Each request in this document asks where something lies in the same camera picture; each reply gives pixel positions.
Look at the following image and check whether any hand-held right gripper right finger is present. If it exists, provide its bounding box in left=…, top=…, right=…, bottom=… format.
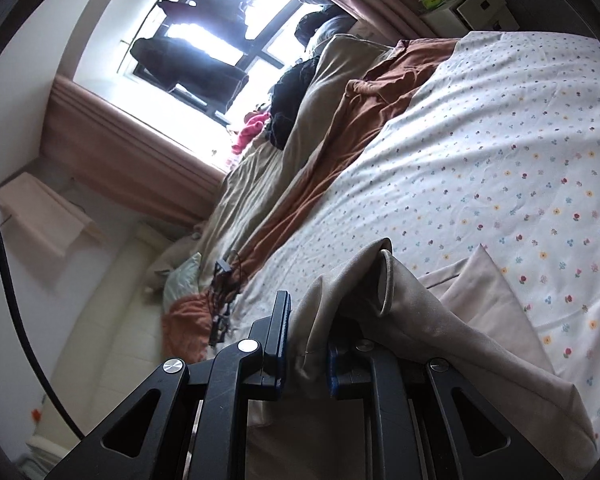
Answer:
left=326, top=337, right=568, bottom=480

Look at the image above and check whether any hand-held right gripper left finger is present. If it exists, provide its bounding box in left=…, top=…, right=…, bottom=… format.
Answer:
left=45, top=290, right=293, bottom=480

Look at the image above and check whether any beige jacket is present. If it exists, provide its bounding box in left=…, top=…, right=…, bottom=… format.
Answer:
left=242, top=237, right=598, bottom=480

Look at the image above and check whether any black clothes heap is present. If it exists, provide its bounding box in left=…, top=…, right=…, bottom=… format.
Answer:
left=265, top=55, right=321, bottom=150

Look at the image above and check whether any pale green pillow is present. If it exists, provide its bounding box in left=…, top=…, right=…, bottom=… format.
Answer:
left=162, top=251, right=203, bottom=311

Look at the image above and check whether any beige plush toy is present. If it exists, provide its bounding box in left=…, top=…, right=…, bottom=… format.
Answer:
left=147, top=232, right=201, bottom=291

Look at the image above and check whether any cream bed headboard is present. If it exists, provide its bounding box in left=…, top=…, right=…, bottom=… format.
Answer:
left=25, top=220, right=216, bottom=466

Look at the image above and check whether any orange-brown blanket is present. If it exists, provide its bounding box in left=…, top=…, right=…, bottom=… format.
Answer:
left=161, top=37, right=461, bottom=366

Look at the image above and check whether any pink cloth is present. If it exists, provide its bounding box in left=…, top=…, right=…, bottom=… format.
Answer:
left=230, top=110, right=272, bottom=157

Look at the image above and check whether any floral bedsheet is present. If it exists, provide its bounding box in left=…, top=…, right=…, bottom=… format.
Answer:
left=230, top=30, right=600, bottom=441

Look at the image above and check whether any beige hanging cloth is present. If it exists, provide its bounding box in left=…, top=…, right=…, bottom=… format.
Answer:
left=0, top=171, right=103, bottom=261

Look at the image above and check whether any window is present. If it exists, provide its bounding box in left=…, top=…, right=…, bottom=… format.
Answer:
left=72, top=0, right=331, bottom=181

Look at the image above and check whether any beige duvet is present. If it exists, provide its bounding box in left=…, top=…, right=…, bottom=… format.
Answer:
left=195, top=34, right=396, bottom=261

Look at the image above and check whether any long dark hanging garment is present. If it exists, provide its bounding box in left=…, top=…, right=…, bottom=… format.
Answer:
left=130, top=35, right=251, bottom=116

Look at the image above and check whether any dark grey pillow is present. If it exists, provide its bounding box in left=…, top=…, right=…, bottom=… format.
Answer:
left=294, top=2, right=358, bottom=53

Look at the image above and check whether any white nightstand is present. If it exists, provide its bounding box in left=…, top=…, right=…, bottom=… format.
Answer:
left=420, top=0, right=523, bottom=38

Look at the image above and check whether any black cable bundle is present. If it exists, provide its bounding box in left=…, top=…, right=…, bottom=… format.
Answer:
left=207, top=252, right=246, bottom=346

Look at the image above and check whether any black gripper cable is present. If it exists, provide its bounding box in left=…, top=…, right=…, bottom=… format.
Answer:
left=0, top=195, right=88, bottom=441

